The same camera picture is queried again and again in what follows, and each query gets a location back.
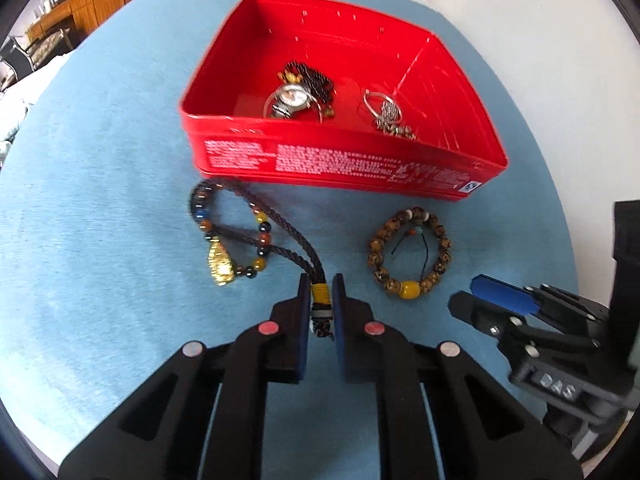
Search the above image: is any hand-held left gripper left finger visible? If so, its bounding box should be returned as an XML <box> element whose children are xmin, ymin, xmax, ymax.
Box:
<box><xmin>59</xmin><ymin>274</ymin><xmax>312</xmax><ymax>480</ymax></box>

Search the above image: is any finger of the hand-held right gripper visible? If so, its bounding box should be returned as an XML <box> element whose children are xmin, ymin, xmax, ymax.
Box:
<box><xmin>471</xmin><ymin>275</ymin><xmax>608</xmax><ymax>328</ymax></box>
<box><xmin>447</xmin><ymin>291</ymin><xmax>598</xmax><ymax>351</ymax></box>

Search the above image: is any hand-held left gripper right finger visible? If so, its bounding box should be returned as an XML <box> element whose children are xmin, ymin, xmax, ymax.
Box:
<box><xmin>331</xmin><ymin>273</ymin><xmax>583</xmax><ymax>480</ymax></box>

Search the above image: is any black braided cord necklace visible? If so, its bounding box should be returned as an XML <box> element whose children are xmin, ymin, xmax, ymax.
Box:
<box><xmin>197</xmin><ymin>180</ymin><xmax>337</xmax><ymax>343</ymax></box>

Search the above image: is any brown bead bracelet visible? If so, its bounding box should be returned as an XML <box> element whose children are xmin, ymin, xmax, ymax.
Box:
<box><xmin>367</xmin><ymin>206</ymin><xmax>455</xmax><ymax>301</ymax></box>

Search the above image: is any red tin box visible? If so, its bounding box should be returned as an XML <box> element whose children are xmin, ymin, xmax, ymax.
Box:
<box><xmin>178</xmin><ymin>0</ymin><xmax>509</xmax><ymax>202</ymax></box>

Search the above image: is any silver chain necklace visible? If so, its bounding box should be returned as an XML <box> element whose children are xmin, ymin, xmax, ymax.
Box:
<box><xmin>372</xmin><ymin>102</ymin><xmax>420</xmax><ymax>141</ymax></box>

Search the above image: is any silver wristwatch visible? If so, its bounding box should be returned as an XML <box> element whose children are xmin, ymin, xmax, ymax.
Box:
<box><xmin>264</xmin><ymin>82</ymin><xmax>321</xmax><ymax>121</ymax></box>

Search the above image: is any large silver bangle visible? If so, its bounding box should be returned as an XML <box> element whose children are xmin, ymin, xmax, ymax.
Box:
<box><xmin>362</xmin><ymin>89</ymin><xmax>403</xmax><ymax>123</ymax></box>

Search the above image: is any black bead necklace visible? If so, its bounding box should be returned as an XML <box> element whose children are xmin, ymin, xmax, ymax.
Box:
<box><xmin>276</xmin><ymin>61</ymin><xmax>337</xmax><ymax>118</ymax></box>

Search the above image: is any bed bedding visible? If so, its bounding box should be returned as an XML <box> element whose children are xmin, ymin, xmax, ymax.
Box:
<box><xmin>0</xmin><ymin>55</ymin><xmax>66</xmax><ymax>161</ymax></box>

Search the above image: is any wooden desk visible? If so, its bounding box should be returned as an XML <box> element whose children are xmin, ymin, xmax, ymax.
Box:
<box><xmin>25</xmin><ymin>0</ymin><xmax>101</xmax><ymax>46</ymax></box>

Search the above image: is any black office chair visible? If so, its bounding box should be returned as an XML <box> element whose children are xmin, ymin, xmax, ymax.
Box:
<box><xmin>0</xmin><ymin>35</ymin><xmax>38</xmax><ymax>86</ymax></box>

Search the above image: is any multicolour bead bracelet gold charm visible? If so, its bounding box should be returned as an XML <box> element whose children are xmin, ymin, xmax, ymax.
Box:
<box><xmin>189</xmin><ymin>180</ymin><xmax>273</xmax><ymax>287</ymax></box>

